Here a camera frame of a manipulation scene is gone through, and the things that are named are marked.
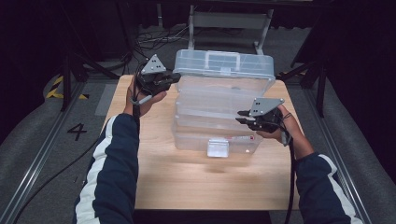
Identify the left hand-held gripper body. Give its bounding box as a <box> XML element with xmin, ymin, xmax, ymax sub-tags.
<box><xmin>134</xmin><ymin>53</ymin><xmax>169</xmax><ymax>96</ymax></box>

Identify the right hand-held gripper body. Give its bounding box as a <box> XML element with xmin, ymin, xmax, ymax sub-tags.
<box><xmin>247</xmin><ymin>97</ymin><xmax>286</xmax><ymax>133</ymax></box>

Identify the clear plastic storage box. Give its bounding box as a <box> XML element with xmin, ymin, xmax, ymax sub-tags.
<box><xmin>172</xmin><ymin>49</ymin><xmax>276</xmax><ymax>159</ymax></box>

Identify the person's right hand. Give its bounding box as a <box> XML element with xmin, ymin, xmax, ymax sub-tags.
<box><xmin>256</xmin><ymin>104</ymin><xmax>303</xmax><ymax>145</ymax></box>

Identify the person's left hand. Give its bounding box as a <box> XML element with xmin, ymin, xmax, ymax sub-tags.
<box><xmin>122</xmin><ymin>76</ymin><xmax>168</xmax><ymax>119</ymax></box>

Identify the black metal stand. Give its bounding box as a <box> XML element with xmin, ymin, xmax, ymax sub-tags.
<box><xmin>276</xmin><ymin>31</ymin><xmax>331</xmax><ymax>119</ymax></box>
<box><xmin>59</xmin><ymin>0</ymin><xmax>122</xmax><ymax>113</ymax></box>

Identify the yellow and black floor tape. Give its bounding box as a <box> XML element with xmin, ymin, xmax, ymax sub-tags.
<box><xmin>45</xmin><ymin>76</ymin><xmax>90</xmax><ymax>101</ymax></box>

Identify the bundle of floor cables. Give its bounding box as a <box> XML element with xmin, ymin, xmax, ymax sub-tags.
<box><xmin>134</xmin><ymin>23</ymin><xmax>191</xmax><ymax>75</ymax></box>

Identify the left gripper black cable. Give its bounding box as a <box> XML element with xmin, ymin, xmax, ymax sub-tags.
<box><xmin>132</xmin><ymin>60</ymin><xmax>148</xmax><ymax>138</ymax></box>

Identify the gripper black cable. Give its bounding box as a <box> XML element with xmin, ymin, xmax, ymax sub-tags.
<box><xmin>274</xmin><ymin>116</ymin><xmax>297</xmax><ymax>224</ymax></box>
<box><xmin>132</xmin><ymin>60</ymin><xmax>148</xmax><ymax>138</ymax></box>

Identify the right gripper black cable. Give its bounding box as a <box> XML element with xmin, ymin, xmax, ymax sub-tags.
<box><xmin>274</xmin><ymin>116</ymin><xmax>297</xmax><ymax>224</ymax></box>

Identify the white metal table frame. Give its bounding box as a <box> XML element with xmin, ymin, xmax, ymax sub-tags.
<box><xmin>187</xmin><ymin>4</ymin><xmax>275</xmax><ymax>56</ymax></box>

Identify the aluminium floor rail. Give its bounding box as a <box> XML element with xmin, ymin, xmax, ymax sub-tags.
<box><xmin>0</xmin><ymin>81</ymin><xmax>88</xmax><ymax>224</ymax></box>
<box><xmin>302</xmin><ymin>87</ymin><xmax>373</xmax><ymax>224</ymax></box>

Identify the black floor cable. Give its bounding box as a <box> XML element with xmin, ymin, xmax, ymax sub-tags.
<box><xmin>11</xmin><ymin>139</ymin><xmax>98</xmax><ymax>224</ymax></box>

